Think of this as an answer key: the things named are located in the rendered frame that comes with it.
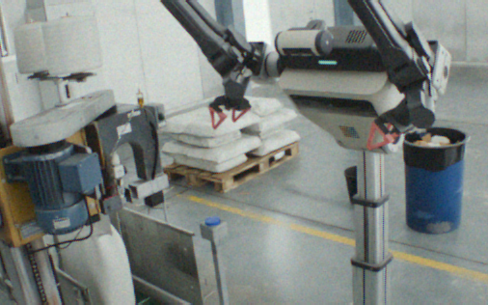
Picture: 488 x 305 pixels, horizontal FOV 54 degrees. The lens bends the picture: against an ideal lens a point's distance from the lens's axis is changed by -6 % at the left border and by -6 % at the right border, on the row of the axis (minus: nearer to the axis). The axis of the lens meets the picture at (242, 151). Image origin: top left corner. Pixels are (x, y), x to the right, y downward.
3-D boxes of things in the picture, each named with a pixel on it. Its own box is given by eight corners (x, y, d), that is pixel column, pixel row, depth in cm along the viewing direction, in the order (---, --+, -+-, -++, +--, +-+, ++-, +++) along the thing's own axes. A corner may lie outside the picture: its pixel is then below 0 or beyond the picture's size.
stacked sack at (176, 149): (234, 142, 517) (233, 128, 513) (189, 163, 469) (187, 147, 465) (205, 138, 544) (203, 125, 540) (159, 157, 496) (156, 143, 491)
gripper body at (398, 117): (378, 117, 119) (397, 97, 114) (395, 109, 126) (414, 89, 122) (396, 137, 117) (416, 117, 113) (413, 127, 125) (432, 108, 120)
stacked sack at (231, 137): (245, 140, 476) (244, 126, 472) (209, 152, 450) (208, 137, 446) (203, 131, 525) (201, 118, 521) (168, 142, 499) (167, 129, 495)
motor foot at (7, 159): (55, 177, 147) (49, 149, 145) (19, 189, 139) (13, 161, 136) (41, 172, 153) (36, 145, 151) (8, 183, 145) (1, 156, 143)
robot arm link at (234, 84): (232, 43, 151) (212, 61, 155) (225, 57, 141) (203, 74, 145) (258, 72, 154) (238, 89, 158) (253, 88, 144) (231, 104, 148)
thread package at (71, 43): (115, 68, 145) (106, 10, 140) (65, 79, 134) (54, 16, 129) (87, 68, 156) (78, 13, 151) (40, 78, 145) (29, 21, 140)
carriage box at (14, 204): (102, 212, 170) (84, 124, 161) (13, 251, 147) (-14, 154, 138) (68, 198, 187) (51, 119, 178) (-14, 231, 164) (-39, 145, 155)
